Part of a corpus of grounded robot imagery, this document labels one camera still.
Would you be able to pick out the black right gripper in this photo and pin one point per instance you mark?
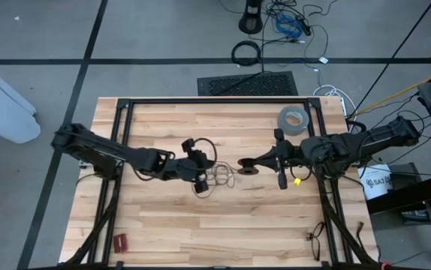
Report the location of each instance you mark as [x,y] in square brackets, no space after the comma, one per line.
[284,155]

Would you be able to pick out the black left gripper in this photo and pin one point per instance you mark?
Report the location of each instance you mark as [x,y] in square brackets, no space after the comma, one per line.
[202,159]

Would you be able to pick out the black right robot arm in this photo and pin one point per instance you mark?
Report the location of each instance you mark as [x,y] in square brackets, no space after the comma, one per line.
[350,148]

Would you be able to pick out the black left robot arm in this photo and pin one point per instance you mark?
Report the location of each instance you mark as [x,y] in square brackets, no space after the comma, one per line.
[99,148]

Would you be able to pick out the black floor mat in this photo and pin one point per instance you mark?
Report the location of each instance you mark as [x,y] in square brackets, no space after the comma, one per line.
[245,84]

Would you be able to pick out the black eyeglasses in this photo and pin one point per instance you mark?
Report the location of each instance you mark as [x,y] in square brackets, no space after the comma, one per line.
[309,236]

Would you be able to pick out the white power strip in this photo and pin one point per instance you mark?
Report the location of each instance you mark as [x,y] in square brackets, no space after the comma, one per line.
[343,107]

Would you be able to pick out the white plug adapter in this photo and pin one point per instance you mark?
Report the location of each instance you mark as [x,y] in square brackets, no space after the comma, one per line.
[323,60]

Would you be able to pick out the red ridged block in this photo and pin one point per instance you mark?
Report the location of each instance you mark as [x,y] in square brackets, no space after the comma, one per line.
[121,243]

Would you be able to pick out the thin black slanted strut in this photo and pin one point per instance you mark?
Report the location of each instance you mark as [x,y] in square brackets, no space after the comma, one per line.
[393,56]

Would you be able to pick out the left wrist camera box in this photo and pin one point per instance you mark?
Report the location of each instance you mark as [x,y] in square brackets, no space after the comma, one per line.
[187,168]

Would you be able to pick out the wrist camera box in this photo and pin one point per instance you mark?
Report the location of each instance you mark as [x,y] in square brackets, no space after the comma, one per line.
[297,154]
[187,168]

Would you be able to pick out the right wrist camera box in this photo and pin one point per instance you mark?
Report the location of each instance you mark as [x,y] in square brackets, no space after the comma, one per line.
[297,154]

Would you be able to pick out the grey duct tape roll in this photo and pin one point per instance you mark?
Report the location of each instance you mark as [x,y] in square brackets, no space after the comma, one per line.
[285,125]

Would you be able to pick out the black aluminium table frame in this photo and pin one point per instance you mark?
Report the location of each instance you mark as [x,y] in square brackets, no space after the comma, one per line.
[219,101]

